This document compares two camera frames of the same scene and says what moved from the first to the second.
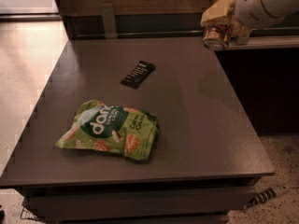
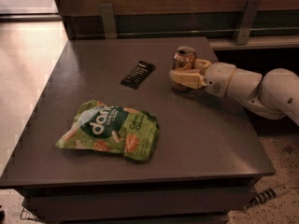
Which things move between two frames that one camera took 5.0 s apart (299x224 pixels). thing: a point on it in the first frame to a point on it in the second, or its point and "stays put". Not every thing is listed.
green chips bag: (103, 127) stays put
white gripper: (248, 7) to (219, 77)
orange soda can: (216, 36) to (183, 59)
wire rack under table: (26, 214) stays put
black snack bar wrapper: (139, 74) stays put
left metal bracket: (108, 19) stays put
